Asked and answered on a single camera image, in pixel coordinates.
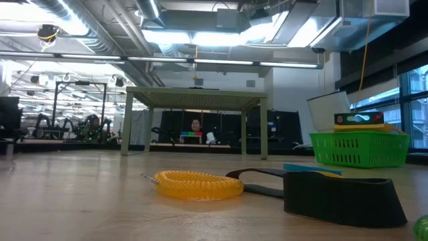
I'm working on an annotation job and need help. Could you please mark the black partition panels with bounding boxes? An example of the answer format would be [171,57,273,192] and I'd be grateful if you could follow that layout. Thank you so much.
[159,109,304,148]

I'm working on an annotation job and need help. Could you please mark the yellow green crayon box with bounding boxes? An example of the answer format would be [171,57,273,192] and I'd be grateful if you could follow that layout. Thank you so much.
[334,112,385,127]
[333,123,407,135]

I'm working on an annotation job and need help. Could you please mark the long LED light bar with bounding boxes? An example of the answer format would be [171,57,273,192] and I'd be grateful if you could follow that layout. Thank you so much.
[0,50,324,70]

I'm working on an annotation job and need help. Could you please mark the orange coil wristband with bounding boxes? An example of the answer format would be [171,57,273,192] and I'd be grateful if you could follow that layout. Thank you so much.
[140,169,245,201]

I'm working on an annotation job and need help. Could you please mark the person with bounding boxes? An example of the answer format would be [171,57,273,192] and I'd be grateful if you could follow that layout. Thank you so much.
[187,118,207,145]
[78,114,104,141]

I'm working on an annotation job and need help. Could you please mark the window with dark frame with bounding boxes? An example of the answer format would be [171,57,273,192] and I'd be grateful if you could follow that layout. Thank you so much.
[347,63,428,151]

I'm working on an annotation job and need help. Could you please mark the wood-top grey workbench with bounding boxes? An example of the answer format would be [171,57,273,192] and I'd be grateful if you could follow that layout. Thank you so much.
[19,137,118,145]
[150,142,231,150]

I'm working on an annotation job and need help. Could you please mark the yellow hanging cable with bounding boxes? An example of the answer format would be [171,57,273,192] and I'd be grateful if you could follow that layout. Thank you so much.
[356,0,375,113]

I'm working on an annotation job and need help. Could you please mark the green coil wristband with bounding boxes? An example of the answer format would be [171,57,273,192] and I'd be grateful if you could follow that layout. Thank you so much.
[412,214,428,241]

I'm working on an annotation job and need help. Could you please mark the pale green perforated metal shelf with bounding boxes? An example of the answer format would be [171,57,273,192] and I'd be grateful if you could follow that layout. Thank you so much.
[120,86,269,161]

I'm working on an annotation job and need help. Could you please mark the green plastic basket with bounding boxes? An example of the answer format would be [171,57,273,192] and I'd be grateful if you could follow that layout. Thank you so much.
[309,130,411,169]

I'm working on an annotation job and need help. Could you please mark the blue rubber band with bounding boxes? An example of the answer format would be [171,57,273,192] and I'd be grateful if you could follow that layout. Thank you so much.
[282,163,343,177]

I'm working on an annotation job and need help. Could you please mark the black monitor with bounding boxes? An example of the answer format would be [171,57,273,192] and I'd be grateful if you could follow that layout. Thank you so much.
[0,96,23,140]

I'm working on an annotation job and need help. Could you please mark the black loop strap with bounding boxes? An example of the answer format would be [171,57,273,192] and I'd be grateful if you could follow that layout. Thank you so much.
[282,171,409,229]

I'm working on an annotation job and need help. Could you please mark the black binder clip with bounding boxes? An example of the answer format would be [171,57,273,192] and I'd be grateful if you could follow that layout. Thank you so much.
[225,167,289,198]

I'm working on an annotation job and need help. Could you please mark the grey curtain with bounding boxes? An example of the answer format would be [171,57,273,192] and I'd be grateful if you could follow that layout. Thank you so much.
[129,109,150,145]

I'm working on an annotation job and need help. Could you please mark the black gantry frame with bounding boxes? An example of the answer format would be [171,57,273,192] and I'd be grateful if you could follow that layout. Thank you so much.
[51,80,108,138]

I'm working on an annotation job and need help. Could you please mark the black ceiling cable reel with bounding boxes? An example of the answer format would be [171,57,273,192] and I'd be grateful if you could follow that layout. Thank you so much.
[36,23,61,43]

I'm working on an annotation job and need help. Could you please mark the small rack with coloured bins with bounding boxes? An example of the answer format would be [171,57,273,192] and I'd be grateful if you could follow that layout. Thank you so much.
[179,131,203,145]

